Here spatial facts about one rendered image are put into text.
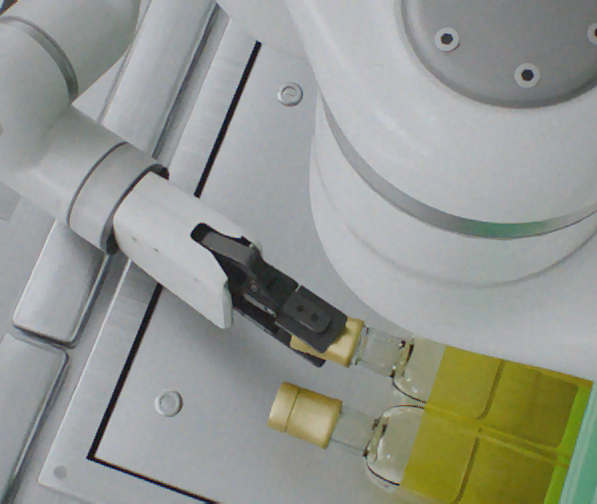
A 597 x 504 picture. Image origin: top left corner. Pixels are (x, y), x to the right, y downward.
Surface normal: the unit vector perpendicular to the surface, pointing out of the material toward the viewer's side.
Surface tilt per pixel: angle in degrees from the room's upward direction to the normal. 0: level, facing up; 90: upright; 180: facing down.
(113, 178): 90
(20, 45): 99
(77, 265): 90
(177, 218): 86
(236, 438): 90
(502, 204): 104
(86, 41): 139
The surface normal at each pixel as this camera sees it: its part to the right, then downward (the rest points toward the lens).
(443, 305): -0.18, 0.92
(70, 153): 0.02, -0.29
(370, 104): -0.64, 0.29
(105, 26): 0.74, 0.07
